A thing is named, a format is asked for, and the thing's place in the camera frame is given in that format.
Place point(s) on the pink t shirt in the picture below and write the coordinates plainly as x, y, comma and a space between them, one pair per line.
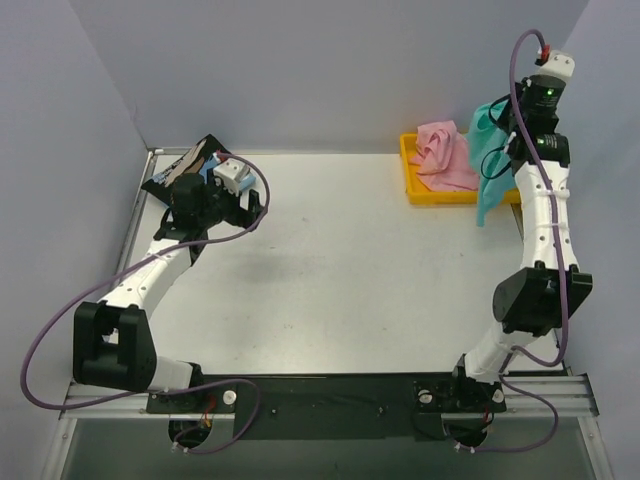
442, 158

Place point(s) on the folded black printed t shirt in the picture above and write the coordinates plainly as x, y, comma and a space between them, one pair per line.
198, 159

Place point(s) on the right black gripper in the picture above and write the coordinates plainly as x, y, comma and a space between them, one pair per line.
516, 132

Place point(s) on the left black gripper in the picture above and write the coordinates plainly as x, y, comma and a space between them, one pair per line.
243, 213

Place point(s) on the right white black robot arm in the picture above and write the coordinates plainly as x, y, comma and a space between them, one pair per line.
532, 307

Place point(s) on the teal t shirt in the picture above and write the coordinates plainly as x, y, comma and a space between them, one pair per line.
487, 158

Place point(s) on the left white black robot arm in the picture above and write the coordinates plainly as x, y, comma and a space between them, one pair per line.
113, 345

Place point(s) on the yellow plastic tray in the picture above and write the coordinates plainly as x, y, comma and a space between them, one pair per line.
417, 193

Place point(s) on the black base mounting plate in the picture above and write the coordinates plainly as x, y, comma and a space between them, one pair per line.
425, 406

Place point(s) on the aluminium front rail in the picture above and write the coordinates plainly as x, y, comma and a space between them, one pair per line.
571, 396

